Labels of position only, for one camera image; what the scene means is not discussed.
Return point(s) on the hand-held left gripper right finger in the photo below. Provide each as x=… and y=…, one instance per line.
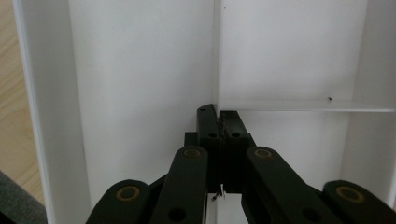
x=233, y=146

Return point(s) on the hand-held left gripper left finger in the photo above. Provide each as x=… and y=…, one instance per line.
x=213, y=143

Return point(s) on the white divided tray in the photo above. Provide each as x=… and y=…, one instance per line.
x=140, y=62

